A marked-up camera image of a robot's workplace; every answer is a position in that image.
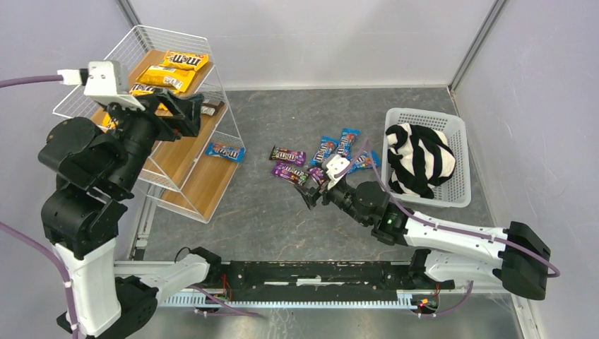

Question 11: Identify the yellow M&M bag bottom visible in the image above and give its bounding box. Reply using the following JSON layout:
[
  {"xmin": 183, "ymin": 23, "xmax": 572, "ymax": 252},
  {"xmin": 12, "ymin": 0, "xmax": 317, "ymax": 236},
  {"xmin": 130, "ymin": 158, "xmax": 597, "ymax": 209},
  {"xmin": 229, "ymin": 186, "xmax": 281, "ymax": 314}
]
[{"xmin": 136, "ymin": 65, "xmax": 196, "ymax": 92}]

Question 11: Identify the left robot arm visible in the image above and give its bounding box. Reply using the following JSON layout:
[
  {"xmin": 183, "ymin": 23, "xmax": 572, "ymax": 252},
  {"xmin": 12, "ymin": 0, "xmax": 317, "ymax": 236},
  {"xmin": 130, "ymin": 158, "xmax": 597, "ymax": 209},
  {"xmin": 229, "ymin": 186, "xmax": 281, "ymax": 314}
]
[{"xmin": 38, "ymin": 89, "xmax": 221, "ymax": 338}]

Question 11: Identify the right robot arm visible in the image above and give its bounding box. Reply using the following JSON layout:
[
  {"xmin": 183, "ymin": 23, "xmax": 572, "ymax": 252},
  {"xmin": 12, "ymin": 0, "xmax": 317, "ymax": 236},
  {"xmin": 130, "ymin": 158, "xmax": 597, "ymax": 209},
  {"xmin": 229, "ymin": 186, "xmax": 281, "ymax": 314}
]
[{"xmin": 294, "ymin": 181, "xmax": 552, "ymax": 301}]

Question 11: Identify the brown M&M bag on shelf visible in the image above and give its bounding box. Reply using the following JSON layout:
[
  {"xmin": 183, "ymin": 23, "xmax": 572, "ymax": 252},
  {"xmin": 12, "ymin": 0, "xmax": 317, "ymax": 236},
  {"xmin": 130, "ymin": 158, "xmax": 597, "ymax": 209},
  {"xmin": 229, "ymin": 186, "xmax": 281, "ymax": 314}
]
[{"xmin": 201, "ymin": 100, "xmax": 225, "ymax": 117}]

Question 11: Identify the yellow M&M bag top shelf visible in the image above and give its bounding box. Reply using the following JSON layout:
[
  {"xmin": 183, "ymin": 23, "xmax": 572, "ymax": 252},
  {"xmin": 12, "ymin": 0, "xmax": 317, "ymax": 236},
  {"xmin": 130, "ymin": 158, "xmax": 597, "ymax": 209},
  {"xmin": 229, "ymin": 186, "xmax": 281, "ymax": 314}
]
[{"xmin": 159, "ymin": 51, "xmax": 210, "ymax": 71}]

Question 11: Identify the blue M&M bag on shelf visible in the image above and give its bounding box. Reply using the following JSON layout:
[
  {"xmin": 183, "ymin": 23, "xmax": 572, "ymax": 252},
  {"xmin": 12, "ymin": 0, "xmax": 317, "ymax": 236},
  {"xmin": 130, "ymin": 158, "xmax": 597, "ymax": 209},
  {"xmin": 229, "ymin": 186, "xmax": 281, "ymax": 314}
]
[{"xmin": 205, "ymin": 143, "xmax": 245, "ymax": 163}]

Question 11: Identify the purple brown M&M bag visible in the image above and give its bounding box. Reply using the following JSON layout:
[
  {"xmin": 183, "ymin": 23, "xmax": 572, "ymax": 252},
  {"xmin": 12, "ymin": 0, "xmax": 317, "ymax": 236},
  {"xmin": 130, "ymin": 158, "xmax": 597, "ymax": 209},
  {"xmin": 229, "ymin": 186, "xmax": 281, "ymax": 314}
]
[{"xmin": 307, "ymin": 166, "xmax": 329, "ymax": 187}]

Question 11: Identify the blue M&M bag right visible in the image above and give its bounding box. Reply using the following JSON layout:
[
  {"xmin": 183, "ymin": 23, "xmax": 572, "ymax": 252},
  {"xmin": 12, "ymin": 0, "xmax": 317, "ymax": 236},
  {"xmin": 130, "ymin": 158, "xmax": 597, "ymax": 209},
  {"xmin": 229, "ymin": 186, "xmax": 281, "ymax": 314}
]
[{"xmin": 348, "ymin": 151, "xmax": 381, "ymax": 174}]

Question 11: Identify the blue M&M bag upper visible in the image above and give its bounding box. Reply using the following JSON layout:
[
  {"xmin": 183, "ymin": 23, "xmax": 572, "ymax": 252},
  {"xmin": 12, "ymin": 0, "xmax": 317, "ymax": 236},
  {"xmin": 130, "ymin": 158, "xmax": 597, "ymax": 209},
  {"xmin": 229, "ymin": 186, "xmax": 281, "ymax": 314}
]
[{"xmin": 334, "ymin": 128, "xmax": 361, "ymax": 159}]

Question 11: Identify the blue M&M bag left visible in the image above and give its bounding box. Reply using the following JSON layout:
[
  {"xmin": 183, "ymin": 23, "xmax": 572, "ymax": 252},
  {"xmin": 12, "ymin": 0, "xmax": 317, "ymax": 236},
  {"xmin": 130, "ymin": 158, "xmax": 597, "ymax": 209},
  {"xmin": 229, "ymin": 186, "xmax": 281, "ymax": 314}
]
[{"xmin": 309, "ymin": 136, "xmax": 339, "ymax": 166}]

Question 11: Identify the black white striped cloth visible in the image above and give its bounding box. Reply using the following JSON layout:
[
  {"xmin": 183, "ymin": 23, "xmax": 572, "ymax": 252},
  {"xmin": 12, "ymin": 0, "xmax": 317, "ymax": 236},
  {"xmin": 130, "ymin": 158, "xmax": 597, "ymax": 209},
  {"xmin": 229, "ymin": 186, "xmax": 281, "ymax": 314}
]
[{"xmin": 385, "ymin": 123, "xmax": 456, "ymax": 199}]

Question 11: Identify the white plastic basket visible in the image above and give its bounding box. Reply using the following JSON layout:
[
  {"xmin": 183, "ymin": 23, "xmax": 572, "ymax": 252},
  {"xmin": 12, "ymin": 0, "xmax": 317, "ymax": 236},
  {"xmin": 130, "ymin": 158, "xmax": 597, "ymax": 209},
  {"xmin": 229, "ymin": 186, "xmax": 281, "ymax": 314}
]
[{"xmin": 385, "ymin": 107, "xmax": 471, "ymax": 208}]

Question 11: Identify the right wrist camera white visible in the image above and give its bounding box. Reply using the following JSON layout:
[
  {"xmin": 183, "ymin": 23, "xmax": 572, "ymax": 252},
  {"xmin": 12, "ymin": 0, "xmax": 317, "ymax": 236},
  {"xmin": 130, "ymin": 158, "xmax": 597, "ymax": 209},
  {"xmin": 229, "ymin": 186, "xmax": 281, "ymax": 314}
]
[{"xmin": 323, "ymin": 154, "xmax": 350, "ymax": 191}]

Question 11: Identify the white wire shelf rack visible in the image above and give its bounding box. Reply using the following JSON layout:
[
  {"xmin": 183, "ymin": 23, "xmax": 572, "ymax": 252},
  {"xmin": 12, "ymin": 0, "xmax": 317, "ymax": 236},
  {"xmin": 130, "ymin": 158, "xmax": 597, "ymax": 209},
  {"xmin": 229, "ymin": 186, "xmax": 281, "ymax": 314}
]
[{"xmin": 52, "ymin": 24, "xmax": 245, "ymax": 222}]

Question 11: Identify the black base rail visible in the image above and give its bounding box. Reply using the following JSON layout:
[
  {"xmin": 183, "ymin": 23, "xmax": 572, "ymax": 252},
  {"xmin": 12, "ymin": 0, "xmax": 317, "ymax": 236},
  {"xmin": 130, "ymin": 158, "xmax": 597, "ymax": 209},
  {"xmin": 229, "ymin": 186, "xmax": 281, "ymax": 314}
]
[{"xmin": 108, "ymin": 259, "xmax": 532, "ymax": 316}]

